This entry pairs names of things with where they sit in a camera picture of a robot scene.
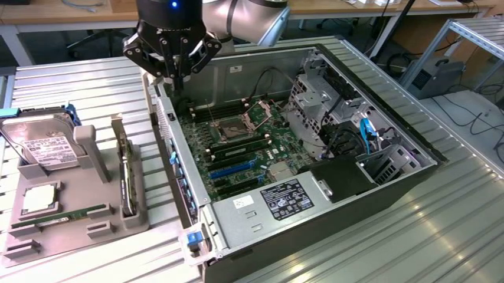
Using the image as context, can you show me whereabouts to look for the grey box with black handle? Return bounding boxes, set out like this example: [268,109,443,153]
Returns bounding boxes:
[409,58,468,100]

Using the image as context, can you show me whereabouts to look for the blue expansion slot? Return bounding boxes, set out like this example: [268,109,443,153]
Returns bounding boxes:
[209,163,254,180]

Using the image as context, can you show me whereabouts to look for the open black PC case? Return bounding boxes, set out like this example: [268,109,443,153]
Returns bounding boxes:
[140,43,449,283]

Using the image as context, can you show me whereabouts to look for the coiled black cable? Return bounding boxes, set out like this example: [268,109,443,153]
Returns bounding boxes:
[386,52,411,75]

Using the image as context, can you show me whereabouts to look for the CPU socket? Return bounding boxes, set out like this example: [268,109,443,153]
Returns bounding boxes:
[211,116,254,143]

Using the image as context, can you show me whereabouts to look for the silver hard disk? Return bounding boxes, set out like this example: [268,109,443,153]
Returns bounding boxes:
[0,113,86,172]

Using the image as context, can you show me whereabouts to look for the blue SATA wire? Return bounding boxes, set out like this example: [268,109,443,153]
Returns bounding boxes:
[358,117,381,156]

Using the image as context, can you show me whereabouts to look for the grey parts rack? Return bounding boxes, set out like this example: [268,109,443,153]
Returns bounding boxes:
[0,113,151,268]

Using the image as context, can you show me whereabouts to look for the silver CPU chip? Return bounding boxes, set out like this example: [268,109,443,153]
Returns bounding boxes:
[20,186,59,214]

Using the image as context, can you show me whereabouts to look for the grey power supply unit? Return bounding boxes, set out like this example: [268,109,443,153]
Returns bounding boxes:
[203,170,337,252]

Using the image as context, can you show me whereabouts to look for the black slanted pole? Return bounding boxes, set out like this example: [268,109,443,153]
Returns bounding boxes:
[369,0,419,60]

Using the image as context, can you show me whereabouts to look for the blue disk caddy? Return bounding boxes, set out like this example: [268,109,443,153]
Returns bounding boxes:
[0,101,82,127]

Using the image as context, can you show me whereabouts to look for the silver chipset heatsink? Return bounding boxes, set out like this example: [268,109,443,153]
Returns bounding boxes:
[268,163,294,181]

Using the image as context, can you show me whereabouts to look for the metal socket cover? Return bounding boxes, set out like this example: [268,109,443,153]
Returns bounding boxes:
[242,100,282,130]

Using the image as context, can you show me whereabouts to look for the black wire bundle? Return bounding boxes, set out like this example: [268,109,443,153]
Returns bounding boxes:
[317,121,364,157]

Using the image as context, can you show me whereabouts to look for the loose green RAM stick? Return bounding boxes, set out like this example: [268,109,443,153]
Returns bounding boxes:
[11,204,107,229]

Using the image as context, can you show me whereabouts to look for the black looped wire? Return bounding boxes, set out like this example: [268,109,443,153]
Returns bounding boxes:
[251,67,297,101]

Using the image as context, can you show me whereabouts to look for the green graphics card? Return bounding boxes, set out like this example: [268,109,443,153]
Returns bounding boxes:
[110,114,139,218]

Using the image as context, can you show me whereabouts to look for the wooden desk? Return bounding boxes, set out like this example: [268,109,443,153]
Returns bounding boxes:
[0,0,493,65]

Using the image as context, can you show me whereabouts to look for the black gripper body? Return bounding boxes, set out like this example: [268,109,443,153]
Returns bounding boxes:
[136,0,209,57]

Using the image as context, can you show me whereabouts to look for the metal disk bay cage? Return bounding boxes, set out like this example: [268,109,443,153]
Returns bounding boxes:
[289,73,356,125]

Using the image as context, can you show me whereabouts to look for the aluminium frame table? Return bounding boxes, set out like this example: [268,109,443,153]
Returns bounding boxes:
[400,16,504,93]

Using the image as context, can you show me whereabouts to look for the thin locking lever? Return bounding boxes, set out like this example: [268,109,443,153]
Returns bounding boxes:
[206,98,218,125]

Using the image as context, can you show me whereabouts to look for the black plastic shroud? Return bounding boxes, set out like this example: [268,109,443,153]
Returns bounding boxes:
[297,154,380,204]

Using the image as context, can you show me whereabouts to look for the green motherboard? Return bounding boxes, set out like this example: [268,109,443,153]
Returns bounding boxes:
[175,97,316,201]

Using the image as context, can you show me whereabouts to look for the black floor cables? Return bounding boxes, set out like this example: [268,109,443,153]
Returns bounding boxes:
[428,84,504,150]

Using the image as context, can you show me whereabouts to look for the black office chair base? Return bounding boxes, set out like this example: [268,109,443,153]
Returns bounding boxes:
[64,28,139,59]

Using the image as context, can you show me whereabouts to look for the grey network cable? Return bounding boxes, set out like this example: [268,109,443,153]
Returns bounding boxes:
[60,0,106,13]

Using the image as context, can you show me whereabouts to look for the installed green RAM stick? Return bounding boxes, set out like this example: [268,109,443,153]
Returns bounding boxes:
[211,141,272,162]

